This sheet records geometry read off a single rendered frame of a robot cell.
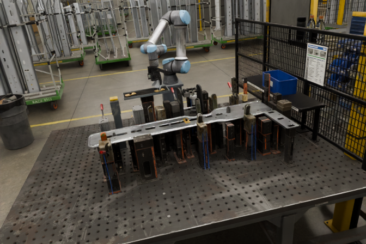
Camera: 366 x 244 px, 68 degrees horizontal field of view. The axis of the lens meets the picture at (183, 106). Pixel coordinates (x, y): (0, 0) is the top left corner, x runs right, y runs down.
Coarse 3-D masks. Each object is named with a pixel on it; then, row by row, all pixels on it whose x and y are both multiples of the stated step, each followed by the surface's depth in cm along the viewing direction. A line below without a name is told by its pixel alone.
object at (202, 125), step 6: (198, 126) 187; (204, 126) 184; (198, 132) 190; (204, 132) 186; (198, 138) 192; (204, 138) 187; (204, 144) 190; (204, 150) 192; (204, 156) 192; (198, 162) 204; (204, 162) 194; (204, 168) 196; (210, 168) 196
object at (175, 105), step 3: (171, 102) 219; (174, 102) 218; (177, 102) 218; (171, 105) 215; (174, 105) 214; (177, 105) 214; (171, 108) 218; (174, 108) 215; (177, 108) 215; (171, 111) 219; (174, 111) 215; (177, 111) 216; (171, 114) 221; (174, 114) 216; (177, 114) 217; (174, 117) 217; (183, 144) 229
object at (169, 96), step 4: (180, 80) 264; (164, 84) 256; (176, 84) 253; (180, 84) 252; (168, 88) 252; (176, 88) 254; (180, 88) 257; (176, 92) 255; (164, 96) 257; (168, 96) 255; (172, 96) 256; (176, 96) 257; (164, 100) 259; (172, 100) 258
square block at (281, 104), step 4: (280, 100) 208; (284, 100) 208; (280, 104) 205; (284, 104) 202; (288, 104) 203; (280, 108) 205; (284, 108) 204; (288, 108) 205; (280, 112) 207; (284, 112) 205; (288, 112) 206; (288, 116) 208; (280, 128) 211; (280, 132) 212; (284, 132) 212; (280, 136) 213; (284, 136) 214; (280, 140) 214; (284, 140) 215; (280, 144) 215; (284, 144) 216
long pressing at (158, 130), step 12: (216, 108) 218; (240, 108) 215; (252, 108) 213; (264, 108) 211; (168, 120) 206; (180, 120) 205; (192, 120) 203; (204, 120) 201; (216, 120) 200; (228, 120) 199; (108, 132) 197; (120, 132) 195; (144, 132) 192; (156, 132) 191; (96, 144) 182
